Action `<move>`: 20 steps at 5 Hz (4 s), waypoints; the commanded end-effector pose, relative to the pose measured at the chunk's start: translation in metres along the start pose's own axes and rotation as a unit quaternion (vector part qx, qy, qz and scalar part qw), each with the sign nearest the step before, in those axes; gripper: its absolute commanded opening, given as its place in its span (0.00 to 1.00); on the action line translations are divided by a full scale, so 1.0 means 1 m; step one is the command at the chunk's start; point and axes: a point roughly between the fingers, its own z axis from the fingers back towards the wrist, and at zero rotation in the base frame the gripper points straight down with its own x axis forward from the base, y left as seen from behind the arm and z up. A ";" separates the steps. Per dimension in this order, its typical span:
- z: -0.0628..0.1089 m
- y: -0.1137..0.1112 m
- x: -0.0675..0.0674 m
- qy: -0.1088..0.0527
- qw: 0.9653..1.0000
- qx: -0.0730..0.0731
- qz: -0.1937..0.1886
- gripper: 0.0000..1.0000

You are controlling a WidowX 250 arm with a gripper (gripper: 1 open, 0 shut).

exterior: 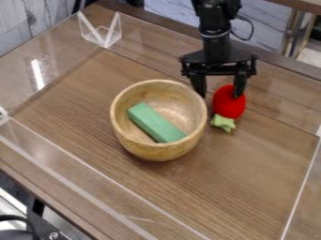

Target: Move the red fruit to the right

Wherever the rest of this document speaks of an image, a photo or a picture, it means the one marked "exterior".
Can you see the red plush fruit green leaves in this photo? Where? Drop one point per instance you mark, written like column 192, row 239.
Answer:
column 228, row 108

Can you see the green rectangular block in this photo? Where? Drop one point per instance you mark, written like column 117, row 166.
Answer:
column 154, row 124

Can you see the metal table leg frame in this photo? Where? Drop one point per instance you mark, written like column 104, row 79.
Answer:
column 298, row 34

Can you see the clear acrylic corner bracket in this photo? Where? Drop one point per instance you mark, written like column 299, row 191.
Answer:
column 102, row 36

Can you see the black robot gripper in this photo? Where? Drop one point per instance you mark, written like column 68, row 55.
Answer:
column 240, row 64

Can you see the black table leg bracket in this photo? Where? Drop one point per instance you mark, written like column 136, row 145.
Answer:
column 46, row 231

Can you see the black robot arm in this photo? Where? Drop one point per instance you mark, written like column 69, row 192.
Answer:
column 220, row 58

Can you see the wooden bowl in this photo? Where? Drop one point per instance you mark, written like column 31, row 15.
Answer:
column 180, row 105

